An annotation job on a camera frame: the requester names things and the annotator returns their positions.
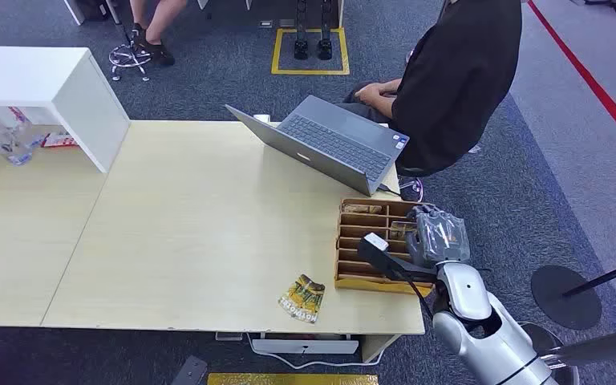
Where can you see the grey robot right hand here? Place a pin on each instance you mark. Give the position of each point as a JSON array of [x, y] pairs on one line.
[[441, 236]]

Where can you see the yellow green printed card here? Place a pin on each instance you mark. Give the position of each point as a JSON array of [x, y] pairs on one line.
[[361, 209], [399, 229]]

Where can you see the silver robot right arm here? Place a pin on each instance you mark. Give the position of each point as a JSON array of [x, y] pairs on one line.
[[491, 340]]

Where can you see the wooden card organizer box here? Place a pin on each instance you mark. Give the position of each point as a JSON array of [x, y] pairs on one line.
[[364, 265]]

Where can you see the yellow printed card sleeve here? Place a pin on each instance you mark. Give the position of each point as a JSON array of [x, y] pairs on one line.
[[302, 300]]

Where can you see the person's hand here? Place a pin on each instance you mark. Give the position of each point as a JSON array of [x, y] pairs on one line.
[[373, 98]]

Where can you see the person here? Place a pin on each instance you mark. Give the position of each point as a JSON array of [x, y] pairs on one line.
[[457, 79], [154, 29]]

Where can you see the office chair chrome base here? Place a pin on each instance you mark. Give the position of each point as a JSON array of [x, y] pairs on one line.
[[411, 188]]

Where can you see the black round stand base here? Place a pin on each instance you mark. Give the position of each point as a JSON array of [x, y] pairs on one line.
[[563, 305]]

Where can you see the grey open laptop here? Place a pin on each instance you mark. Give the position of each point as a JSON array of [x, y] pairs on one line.
[[334, 141]]

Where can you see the black stand pole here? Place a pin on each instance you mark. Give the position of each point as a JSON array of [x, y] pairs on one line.
[[611, 275]]

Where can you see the white device under desk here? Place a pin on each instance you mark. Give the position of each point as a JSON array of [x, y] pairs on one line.
[[305, 346]]

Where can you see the grey metal pole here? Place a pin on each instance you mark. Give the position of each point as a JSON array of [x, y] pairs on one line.
[[600, 348]]

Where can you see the gold floor plate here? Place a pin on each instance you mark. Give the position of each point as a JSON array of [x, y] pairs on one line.
[[292, 380]]

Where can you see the red floor tape line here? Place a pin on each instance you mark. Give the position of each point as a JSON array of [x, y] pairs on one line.
[[595, 87]]

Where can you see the black robot feet stand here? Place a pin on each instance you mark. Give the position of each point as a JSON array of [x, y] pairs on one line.
[[312, 45]]

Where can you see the floor power outlet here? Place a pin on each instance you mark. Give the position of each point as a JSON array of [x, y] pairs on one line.
[[265, 24], [286, 23]]

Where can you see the grey floor pedal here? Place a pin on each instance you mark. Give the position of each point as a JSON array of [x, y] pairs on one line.
[[190, 372]]

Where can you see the chrome stool base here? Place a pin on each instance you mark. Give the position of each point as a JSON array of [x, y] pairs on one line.
[[126, 57]]

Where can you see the red white flat package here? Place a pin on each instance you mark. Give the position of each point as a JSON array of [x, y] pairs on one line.
[[59, 140]]

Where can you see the black bag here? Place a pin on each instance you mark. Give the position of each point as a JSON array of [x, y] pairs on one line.
[[93, 9]]

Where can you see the white desk shelf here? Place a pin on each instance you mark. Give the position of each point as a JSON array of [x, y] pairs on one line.
[[47, 79]]

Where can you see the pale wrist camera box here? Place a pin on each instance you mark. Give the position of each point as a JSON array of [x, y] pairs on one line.
[[376, 242]]

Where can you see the yellow floor tape frame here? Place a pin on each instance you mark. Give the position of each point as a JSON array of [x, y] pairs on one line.
[[308, 70]]

